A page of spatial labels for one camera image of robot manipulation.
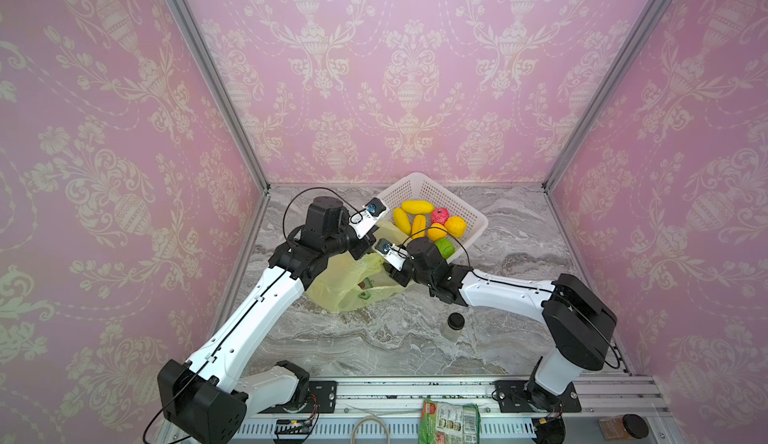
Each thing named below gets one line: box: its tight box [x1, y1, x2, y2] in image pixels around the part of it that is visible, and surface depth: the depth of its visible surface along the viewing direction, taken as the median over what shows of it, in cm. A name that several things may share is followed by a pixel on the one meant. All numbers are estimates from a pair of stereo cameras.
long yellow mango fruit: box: [401, 200, 435, 215], surface depth 112 cm
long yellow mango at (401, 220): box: [393, 208, 411, 236], surface depth 108 cm
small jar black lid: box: [447, 312, 465, 331], surface depth 79 cm
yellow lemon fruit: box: [444, 216, 467, 238], surface depth 104 cm
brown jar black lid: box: [598, 413, 649, 441], surface depth 65 cm
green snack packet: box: [418, 398, 481, 444], surface depth 71 cm
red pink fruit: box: [431, 207, 451, 225], surface depth 107 cm
